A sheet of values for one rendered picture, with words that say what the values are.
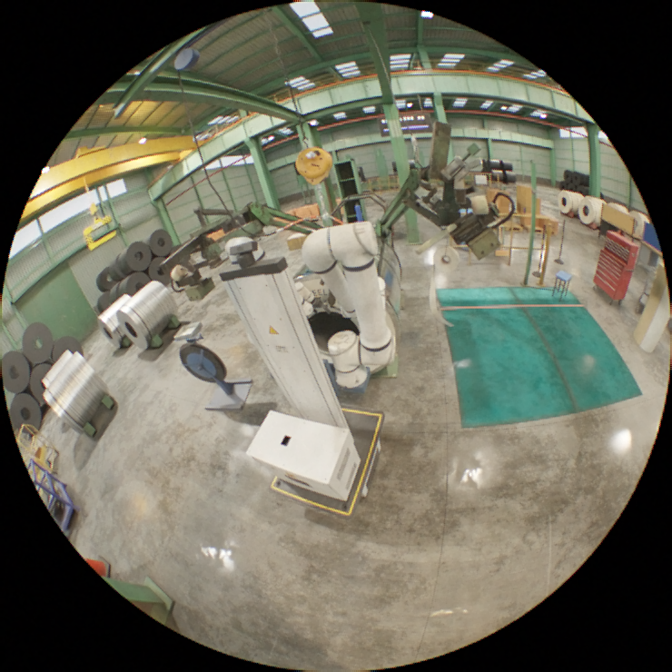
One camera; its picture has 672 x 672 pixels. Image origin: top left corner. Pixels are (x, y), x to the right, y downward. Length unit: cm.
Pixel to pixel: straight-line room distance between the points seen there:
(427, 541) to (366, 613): 73
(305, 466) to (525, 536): 180
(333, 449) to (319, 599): 135
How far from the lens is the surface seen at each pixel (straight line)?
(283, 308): 96
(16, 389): 1188
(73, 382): 556
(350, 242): 75
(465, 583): 211
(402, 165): 612
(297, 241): 812
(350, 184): 804
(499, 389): 267
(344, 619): 215
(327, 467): 129
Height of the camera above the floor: 201
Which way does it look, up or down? 37 degrees down
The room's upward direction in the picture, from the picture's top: 17 degrees counter-clockwise
